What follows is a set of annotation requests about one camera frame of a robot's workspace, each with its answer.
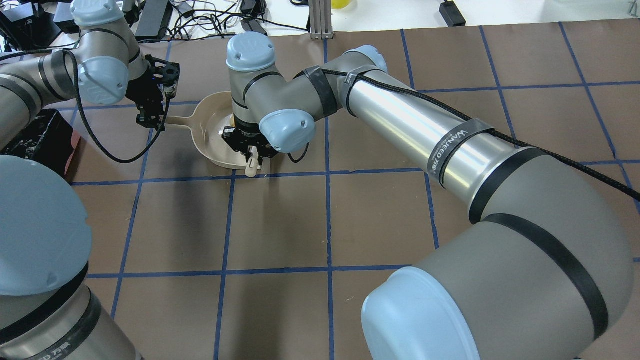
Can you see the black trash bag bin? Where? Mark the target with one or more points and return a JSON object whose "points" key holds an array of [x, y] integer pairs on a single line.
{"points": [[49, 140]]}

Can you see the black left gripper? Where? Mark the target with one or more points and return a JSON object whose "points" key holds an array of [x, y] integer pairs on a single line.
{"points": [[141, 96]]}

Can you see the black power brick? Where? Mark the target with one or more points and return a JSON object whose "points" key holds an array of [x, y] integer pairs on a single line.
{"points": [[253, 25]]}

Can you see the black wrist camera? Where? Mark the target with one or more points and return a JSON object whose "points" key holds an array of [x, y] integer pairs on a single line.
{"points": [[165, 75]]}

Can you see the aluminium frame post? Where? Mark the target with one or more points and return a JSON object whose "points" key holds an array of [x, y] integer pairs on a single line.
{"points": [[320, 17]]}

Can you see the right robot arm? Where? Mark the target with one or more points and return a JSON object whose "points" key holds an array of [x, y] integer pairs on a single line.
{"points": [[545, 269]]}

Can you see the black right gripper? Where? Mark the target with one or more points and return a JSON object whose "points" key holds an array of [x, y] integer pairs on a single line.
{"points": [[244, 136]]}

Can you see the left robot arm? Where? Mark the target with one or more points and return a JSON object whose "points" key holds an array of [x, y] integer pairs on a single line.
{"points": [[48, 312]]}

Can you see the beige plastic dustpan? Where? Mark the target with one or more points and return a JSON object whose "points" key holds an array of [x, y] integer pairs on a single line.
{"points": [[206, 123]]}

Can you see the beige hand brush black bristles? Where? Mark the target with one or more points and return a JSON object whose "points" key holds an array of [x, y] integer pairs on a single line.
{"points": [[252, 162]]}

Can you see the black power adapter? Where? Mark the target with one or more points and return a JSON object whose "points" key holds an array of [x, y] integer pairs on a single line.
{"points": [[451, 14]]}

